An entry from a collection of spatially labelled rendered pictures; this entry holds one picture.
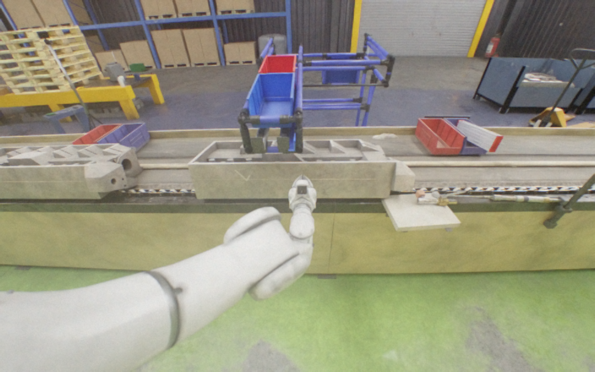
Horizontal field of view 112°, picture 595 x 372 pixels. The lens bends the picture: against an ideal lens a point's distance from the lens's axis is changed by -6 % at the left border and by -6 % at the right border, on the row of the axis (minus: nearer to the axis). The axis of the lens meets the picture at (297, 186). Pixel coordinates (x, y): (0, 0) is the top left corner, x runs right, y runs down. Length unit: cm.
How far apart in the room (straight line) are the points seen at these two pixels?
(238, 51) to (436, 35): 830
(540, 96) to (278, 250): 607
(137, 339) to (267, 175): 92
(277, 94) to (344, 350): 148
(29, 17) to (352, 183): 1394
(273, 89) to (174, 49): 994
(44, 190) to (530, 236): 285
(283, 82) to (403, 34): 1094
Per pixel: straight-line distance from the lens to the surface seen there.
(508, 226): 175
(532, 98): 612
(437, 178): 158
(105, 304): 23
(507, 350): 200
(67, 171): 161
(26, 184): 186
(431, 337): 180
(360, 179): 110
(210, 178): 116
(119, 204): 154
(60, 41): 645
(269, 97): 116
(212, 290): 26
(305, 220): 62
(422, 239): 154
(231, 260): 27
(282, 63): 143
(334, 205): 117
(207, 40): 1043
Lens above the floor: 156
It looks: 39 degrees down
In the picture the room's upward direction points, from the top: 2 degrees counter-clockwise
